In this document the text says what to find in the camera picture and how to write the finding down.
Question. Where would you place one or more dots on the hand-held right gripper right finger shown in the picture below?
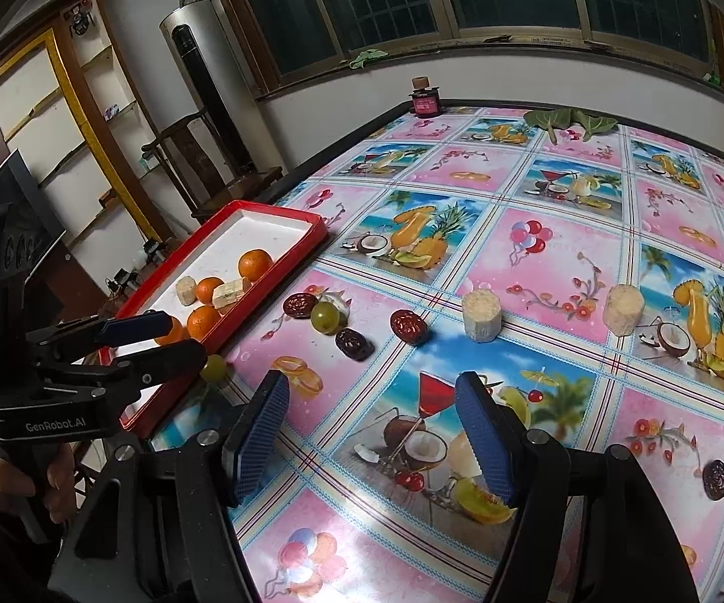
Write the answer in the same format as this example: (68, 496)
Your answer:
(484, 439)

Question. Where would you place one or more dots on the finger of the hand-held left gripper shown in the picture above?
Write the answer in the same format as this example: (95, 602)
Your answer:
(148, 367)
(136, 325)

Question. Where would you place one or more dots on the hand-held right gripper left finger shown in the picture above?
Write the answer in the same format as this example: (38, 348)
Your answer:
(258, 439)

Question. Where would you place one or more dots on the orange tangerine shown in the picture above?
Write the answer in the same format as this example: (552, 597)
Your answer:
(203, 323)
(211, 287)
(172, 334)
(255, 265)

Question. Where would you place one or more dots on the green grape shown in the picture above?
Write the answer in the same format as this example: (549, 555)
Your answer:
(324, 317)
(215, 369)

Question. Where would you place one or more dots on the dark purple date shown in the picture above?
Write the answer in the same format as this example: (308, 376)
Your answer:
(716, 479)
(354, 345)

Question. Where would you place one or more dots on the red date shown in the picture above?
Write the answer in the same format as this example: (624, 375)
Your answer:
(298, 306)
(410, 326)

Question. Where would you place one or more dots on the red rimmed white tray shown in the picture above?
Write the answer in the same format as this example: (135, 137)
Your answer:
(255, 226)

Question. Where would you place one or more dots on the black charger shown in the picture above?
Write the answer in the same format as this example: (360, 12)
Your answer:
(124, 281)
(155, 250)

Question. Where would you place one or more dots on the black television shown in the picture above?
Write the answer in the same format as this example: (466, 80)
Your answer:
(22, 201)

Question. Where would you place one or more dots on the wooden armchair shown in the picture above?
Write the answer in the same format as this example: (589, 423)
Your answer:
(236, 185)

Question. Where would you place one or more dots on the printed pink tablecloth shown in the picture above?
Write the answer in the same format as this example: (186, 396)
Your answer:
(557, 251)

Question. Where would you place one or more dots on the silver tower air conditioner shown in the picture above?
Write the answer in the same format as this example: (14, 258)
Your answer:
(211, 94)

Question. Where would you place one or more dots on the black rimmed table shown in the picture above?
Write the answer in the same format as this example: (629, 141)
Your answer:
(362, 132)

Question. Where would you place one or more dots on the green leaves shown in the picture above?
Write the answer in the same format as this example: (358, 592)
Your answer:
(569, 120)

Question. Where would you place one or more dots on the small dark red jar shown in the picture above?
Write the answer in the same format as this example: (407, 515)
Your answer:
(425, 99)

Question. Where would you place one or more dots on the green cloth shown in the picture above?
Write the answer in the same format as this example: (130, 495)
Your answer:
(366, 58)

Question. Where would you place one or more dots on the small green object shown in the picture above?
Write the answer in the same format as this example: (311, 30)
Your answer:
(714, 78)

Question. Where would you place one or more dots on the gold framed wall shelf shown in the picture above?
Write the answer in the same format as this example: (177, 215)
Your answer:
(66, 160)

